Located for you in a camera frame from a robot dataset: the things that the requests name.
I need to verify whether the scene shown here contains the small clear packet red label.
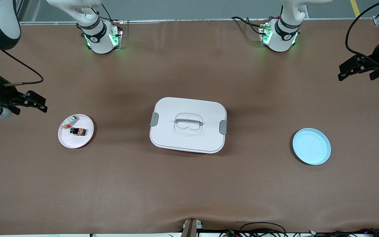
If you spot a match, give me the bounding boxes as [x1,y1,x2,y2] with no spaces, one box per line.
[61,116,79,130]

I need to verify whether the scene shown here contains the pink round plate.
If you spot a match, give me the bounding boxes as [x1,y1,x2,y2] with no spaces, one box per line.
[58,114,95,149]

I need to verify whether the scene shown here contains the light blue round plate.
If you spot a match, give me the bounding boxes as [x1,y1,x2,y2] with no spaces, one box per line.
[292,128,332,166]

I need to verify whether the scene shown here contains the white lidded box grey latches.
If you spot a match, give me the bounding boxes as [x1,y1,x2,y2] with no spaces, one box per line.
[149,97,228,154]

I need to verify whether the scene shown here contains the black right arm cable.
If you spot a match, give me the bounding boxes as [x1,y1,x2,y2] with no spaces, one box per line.
[0,49,44,87]

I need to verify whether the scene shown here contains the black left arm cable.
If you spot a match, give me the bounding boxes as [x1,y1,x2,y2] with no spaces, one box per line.
[345,0,379,61]

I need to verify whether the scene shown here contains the black cable at arm base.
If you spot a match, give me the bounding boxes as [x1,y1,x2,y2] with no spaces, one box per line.
[231,16,265,36]

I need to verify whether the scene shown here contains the silver table edge rail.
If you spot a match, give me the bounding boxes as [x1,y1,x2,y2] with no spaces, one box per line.
[20,18,379,26]

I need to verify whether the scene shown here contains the black cable bundle with loop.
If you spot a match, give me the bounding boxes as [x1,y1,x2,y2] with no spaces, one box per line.
[219,222,289,237]

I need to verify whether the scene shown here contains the brown and silver mount post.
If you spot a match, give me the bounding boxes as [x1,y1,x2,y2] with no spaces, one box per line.
[180,219,204,237]

